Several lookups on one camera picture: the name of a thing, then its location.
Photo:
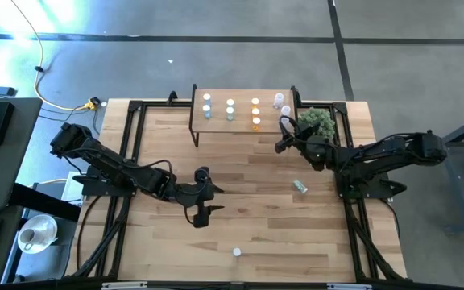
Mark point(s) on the teal pill bottle white cap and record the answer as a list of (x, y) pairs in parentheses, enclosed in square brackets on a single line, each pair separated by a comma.
[(300, 186)]

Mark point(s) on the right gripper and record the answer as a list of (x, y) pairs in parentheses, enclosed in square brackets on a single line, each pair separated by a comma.
[(316, 147)]

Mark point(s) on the clear bottle with pink pills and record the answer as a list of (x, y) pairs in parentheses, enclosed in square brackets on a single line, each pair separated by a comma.
[(285, 110)]

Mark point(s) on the white label strip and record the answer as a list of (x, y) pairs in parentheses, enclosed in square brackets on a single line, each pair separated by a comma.
[(349, 286), (123, 285)]

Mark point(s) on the small clear vial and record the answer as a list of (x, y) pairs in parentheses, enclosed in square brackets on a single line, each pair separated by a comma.
[(230, 102)]

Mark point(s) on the green plant in grey pot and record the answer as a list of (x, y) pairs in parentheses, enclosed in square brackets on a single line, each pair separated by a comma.
[(320, 118)]

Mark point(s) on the black desk bar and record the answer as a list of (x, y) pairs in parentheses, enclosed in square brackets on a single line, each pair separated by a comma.
[(42, 201)]

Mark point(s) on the wooden shelf with black legs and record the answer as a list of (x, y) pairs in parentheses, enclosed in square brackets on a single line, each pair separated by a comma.
[(240, 125)]

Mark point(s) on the clear pill bottle white cap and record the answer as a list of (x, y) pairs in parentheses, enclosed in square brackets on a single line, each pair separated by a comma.
[(279, 98), (287, 124)]

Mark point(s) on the blue bottle with white pills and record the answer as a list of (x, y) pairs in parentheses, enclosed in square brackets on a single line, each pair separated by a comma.
[(206, 108)]

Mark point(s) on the blue-grey cart frame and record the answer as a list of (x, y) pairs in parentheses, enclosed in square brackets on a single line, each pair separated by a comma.
[(459, 193)]

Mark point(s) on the blue bottle with red pills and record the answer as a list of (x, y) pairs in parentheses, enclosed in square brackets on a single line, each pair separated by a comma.
[(237, 252)]

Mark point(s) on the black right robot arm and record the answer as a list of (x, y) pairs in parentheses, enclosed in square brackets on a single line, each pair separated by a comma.
[(377, 155)]

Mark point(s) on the white cup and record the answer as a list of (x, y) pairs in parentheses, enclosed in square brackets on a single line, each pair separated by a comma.
[(26, 237)]

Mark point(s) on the light blue pill bottle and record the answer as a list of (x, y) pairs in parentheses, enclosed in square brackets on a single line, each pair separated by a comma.
[(207, 97)]

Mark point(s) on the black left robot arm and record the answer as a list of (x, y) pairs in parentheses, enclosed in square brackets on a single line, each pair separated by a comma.
[(107, 159)]

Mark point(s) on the white box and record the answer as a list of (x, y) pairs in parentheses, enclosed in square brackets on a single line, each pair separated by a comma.
[(67, 189)]

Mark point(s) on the black metal table frame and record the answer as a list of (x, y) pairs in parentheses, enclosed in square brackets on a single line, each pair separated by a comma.
[(134, 105)]

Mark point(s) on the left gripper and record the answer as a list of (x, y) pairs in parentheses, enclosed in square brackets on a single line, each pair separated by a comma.
[(201, 197)]

